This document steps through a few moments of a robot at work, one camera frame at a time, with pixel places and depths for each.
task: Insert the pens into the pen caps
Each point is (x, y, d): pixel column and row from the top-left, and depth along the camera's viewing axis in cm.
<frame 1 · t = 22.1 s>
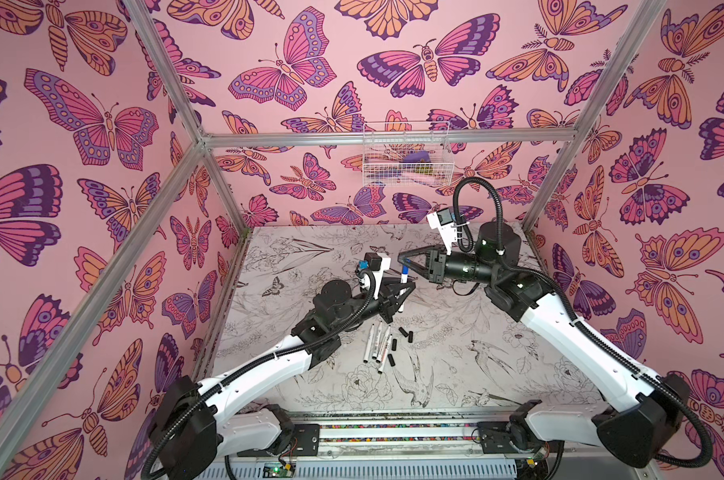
left hand: (415, 281, 64), fingers closed
right hand: (401, 257, 64), fingers closed
white marker pen: (369, 344, 91), on the table
white marker pen 2: (383, 343, 91), on the table
white marker pen 3: (384, 353, 89), on the table
black pen cap: (410, 336, 93), on the table
black pen cap 2: (403, 331, 94), on the table
black pen cap 3: (394, 344, 92), on the table
black pen cap lower: (391, 360, 88), on the table

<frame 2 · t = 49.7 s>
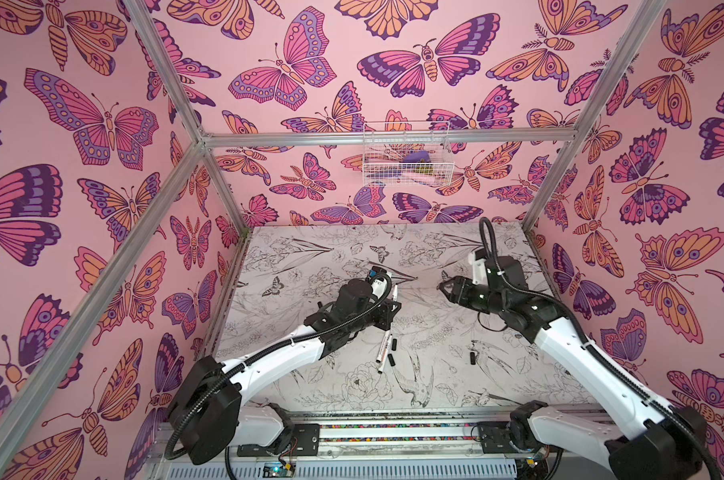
left hand: (402, 303, 77), fingers closed
right hand: (445, 283, 77), fingers open
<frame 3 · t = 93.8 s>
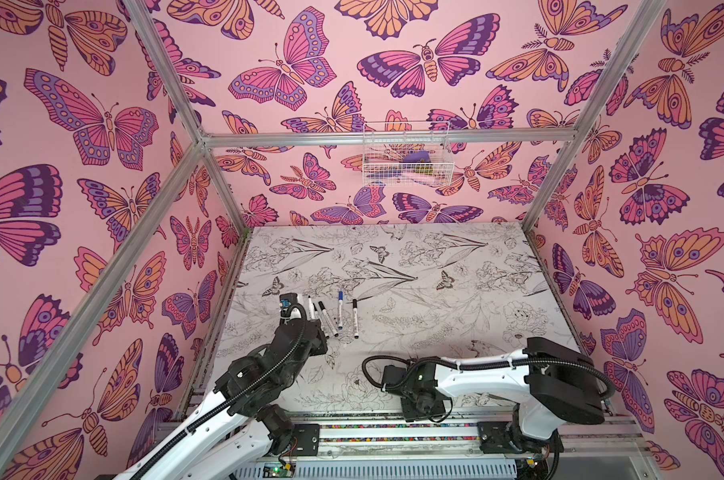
left hand: (322, 320, 72), fingers closed
right hand: (412, 416, 78), fingers open
white marker pen 4: (340, 300, 101), on the table
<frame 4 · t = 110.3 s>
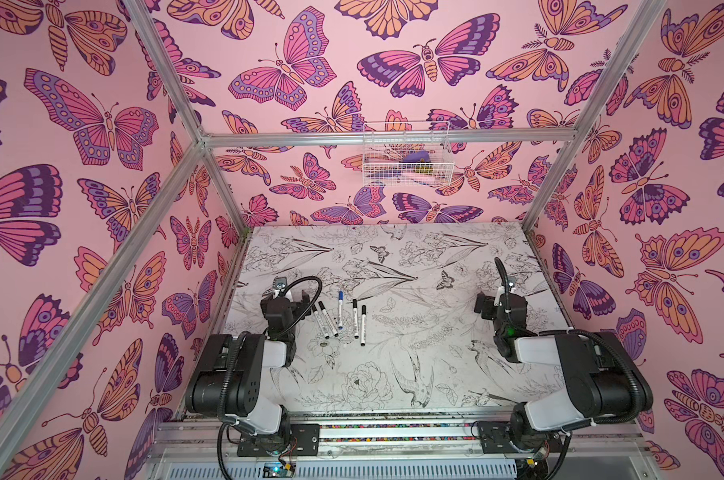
left hand: (289, 289, 93), fingers open
right hand: (500, 292, 93), fingers open
white marker pen 5: (363, 326, 94), on the table
